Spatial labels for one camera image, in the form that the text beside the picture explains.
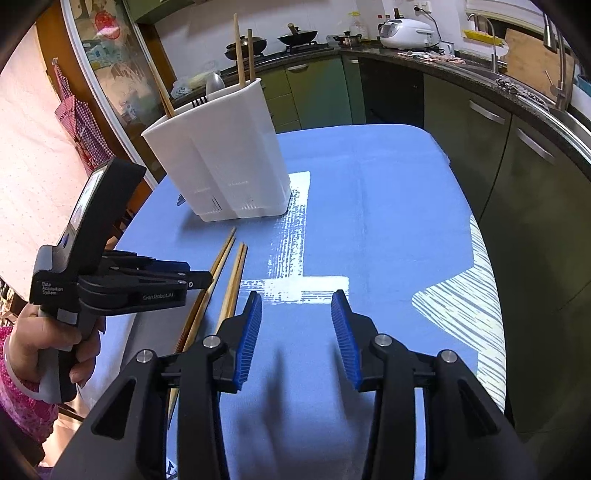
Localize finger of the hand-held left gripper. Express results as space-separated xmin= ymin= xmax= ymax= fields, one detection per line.
xmin=99 ymin=251 xmax=192 ymax=278
xmin=78 ymin=269 xmax=213 ymax=317

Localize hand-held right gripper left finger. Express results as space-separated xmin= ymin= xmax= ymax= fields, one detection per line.
xmin=51 ymin=291 xmax=264 ymax=480

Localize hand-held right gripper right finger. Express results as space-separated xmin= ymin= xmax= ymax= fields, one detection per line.
xmin=331 ymin=289 xmax=539 ymax=480

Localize bunch of wooden chopsticks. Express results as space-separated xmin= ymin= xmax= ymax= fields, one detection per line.
xmin=166 ymin=226 xmax=249 ymax=418

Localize long wooden chopstick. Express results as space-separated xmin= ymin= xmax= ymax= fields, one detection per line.
xmin=232 ymin=13 xmax=246 ymax=88
xmin=147 ymin=55 xmax=176 ymax=117

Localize white plastic utensil holder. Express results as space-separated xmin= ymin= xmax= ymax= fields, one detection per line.
xmin=141 ymin=78 xmax=291 ymax=222

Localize clear plastic spoon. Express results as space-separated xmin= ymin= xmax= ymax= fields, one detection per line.
xmin=204 ymin=72 xmax=226 ymax=99

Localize person's left forearm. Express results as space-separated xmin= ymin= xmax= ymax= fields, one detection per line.
xmin=0 ymin=328 xmax=61 ymax=444

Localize person's left hand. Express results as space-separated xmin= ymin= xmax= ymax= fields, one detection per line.
xmin=7 ymin=302 xmax=108 ymax=393

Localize red checked apron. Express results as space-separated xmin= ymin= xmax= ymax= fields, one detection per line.
xmin=52 ymin=60 xmax=116 ymax=176

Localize pink dotted curtain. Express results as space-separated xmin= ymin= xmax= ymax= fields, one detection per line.
xmin=0 ymin=23 xmax=93 ymax=301

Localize blue patterned tablecloth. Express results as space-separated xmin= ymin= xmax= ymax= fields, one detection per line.
xmin=76 ymin=124 xmax=509 ymax=480

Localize printed sliding door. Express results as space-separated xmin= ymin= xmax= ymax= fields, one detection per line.
xmin=60 ymin=0 xmax=181 ymax=195

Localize clear plastic bag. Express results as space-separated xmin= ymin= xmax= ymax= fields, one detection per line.
xmin=171 ymin=71 xmax=222 ymax=100

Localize green upper kitchen cabinets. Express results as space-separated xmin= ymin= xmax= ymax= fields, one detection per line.
xmin=124 ymin=0 xmax=160 ymax=24

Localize black wok with lid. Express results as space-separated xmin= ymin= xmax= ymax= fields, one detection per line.
xmin=225 ymin=36 xmax=269 ymax=61

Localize black gas stove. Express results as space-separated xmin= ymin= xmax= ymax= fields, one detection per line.
xmin=222 ymin=41 xmax=333 ymax=63

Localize dark granite countertop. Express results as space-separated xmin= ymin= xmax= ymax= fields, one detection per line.
xmin=217 ymin=44 xmax=591 ymax=181

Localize checked kitchen cloth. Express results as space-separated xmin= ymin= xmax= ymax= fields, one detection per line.
xmin=399 ymin=50 xmax=467 ymax=65

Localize grey dishcloth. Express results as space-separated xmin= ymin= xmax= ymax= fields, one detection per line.
xmin=496 ymin=78 xmax=550 ymax=104

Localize white rice cooker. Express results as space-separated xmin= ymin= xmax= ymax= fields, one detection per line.
xmin=378 ymin=17 xmax=440 ymax=49

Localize steel double sink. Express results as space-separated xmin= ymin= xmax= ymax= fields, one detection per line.
xmin=466 ymin=65 xmax=591 ymax=153

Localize small steel faucet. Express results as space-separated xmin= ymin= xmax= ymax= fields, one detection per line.
xmin=466 ymin=13 xmax=502 ymax=75

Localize yellow plastic tray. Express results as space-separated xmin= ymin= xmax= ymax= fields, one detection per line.
xmin=463 ymin=28 xmax=509 ymax=47

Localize wooden cutting board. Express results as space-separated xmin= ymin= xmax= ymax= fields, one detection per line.
xmin=503 ymin=28 xmax=578 ymax=90

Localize tall steel faucet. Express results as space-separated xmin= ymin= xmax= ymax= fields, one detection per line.
xmin=542 ymin=14 xmax=573 ymax=112

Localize black wok with wooden handle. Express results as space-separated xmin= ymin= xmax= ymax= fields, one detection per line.
xmin=278 ymin=23 xmax=319 ymax=47

